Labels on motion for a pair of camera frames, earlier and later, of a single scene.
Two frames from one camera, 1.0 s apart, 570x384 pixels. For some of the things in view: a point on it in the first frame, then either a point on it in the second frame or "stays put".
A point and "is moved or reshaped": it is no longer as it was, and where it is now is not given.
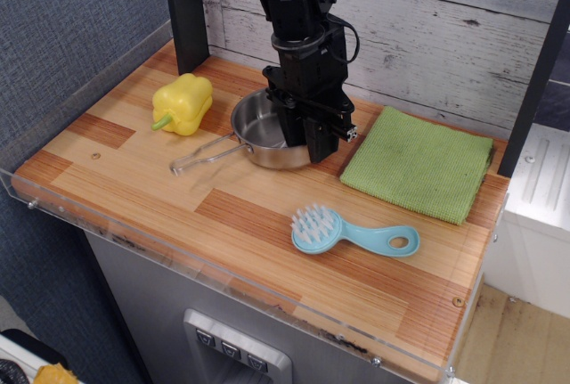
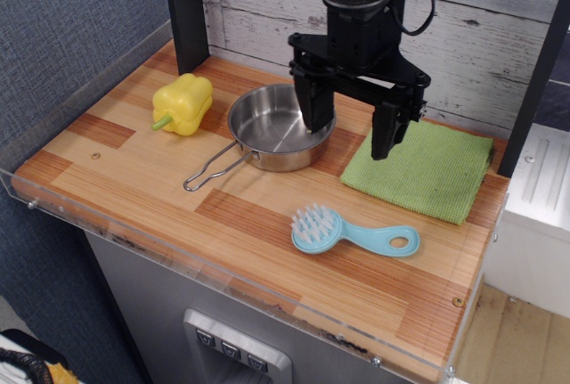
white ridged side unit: x=529 y=252 stays put
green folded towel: x=420 y=167 stays put
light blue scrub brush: x=317 y=229 stays put
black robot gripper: x=313 y=78 → x=362 y=55
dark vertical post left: x=186 y=15 stays put
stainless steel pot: x=257 y=124 is moved or reshaped
